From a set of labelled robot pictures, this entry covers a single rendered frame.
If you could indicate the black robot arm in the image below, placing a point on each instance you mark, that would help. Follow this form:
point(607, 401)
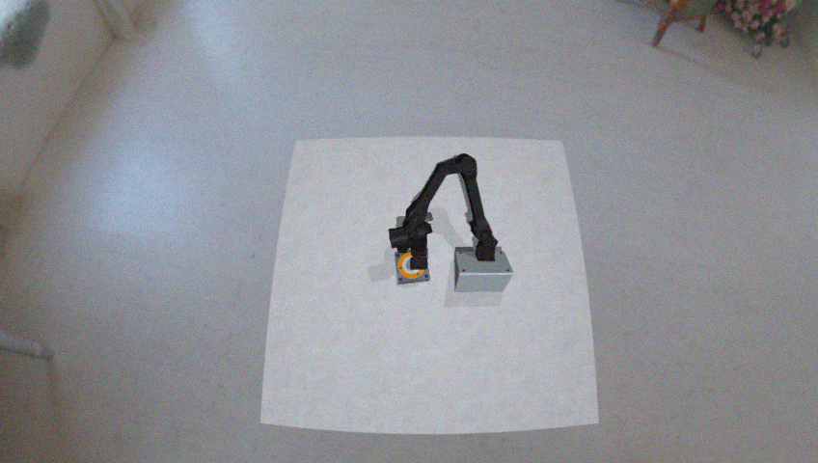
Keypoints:
point(413, 227)

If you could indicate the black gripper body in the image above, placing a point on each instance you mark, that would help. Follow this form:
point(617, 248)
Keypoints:
point(418, 263)

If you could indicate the orange round plate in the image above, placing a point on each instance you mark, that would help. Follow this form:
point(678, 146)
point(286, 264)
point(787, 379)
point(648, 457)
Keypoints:
point(409, 274)

